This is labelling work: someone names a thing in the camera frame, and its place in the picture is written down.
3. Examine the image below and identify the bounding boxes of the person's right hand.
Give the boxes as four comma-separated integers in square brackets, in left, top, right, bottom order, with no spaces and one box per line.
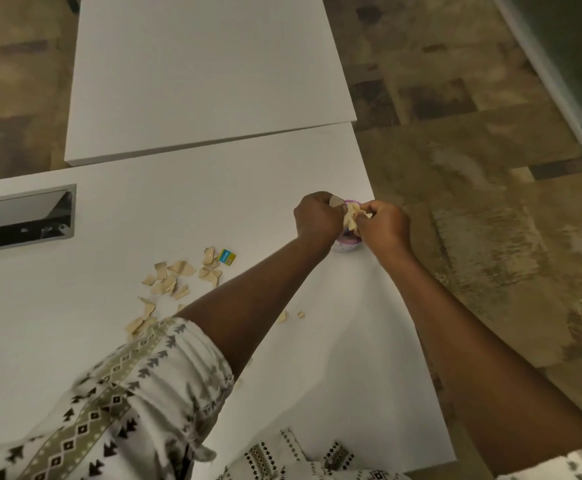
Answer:
[356,200,413,258]

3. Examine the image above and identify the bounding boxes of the person's left hand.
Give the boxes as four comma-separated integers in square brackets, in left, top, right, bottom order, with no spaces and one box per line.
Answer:
[293,191,347,246]

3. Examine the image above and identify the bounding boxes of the torn beige paper piece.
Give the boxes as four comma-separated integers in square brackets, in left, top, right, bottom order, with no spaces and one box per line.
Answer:
[342,202,373,233]

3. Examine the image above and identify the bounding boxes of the person's right forearm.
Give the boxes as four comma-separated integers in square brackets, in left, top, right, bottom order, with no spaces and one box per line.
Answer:
[371,245,582,478]

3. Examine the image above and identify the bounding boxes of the person's left forearm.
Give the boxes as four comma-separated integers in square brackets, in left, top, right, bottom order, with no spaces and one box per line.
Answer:
[175,234,339,381]

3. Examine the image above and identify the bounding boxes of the purple and white cup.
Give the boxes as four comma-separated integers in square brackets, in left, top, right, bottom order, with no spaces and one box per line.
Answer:
[331,198,364,254]

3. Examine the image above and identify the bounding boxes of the scattered beige paper scraps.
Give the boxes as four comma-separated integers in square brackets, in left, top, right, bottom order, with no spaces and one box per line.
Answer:
[126,246,307,343]

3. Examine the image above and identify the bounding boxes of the white patterned garment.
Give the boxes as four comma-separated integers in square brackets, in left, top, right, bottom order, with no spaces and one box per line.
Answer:
[0,317,582,480]

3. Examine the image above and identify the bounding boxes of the white glass door frame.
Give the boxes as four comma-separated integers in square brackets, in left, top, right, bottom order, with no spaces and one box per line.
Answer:
[491,0,582,195]

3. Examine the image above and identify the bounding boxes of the metal cable tray opening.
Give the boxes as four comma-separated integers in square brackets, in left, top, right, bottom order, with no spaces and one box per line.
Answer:
[0,184,77,254]

